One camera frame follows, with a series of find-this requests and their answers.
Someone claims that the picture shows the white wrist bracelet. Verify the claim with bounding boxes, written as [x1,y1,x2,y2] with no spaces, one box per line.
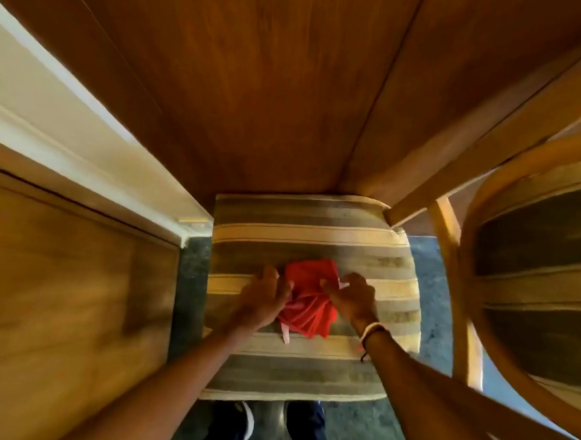
[358,320,392,364]

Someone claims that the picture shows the red cloth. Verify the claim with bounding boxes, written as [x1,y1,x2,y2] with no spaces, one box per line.
[275,256,344,348]

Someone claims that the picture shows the striped seat cushion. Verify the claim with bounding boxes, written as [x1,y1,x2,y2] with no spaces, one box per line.
[466,155,581,414]
[198,188,429,412]

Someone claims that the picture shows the wooden table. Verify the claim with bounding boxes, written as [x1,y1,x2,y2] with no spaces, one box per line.
[0,0,581,394]

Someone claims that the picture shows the person's right forearm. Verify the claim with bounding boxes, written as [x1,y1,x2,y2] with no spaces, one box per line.
[356,326,581,440]

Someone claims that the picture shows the person's left forearm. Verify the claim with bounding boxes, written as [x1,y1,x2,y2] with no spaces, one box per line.
[58,310,267,440]

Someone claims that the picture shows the person's right hand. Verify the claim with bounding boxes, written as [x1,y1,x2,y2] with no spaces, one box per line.
[317,271,381,330]

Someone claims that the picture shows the dark blue shoe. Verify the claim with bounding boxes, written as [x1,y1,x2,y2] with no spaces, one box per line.
[281,400,336,440]
[197,398,257,440]

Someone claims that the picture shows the bentwood chair frame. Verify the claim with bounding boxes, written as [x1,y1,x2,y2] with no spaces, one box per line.
[447,123,581,440]

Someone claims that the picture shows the wooden cabinet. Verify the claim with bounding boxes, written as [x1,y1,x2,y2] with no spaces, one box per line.
[0,136,186,440]

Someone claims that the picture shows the person's left hand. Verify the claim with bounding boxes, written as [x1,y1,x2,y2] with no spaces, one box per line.
[235,263,296,333]

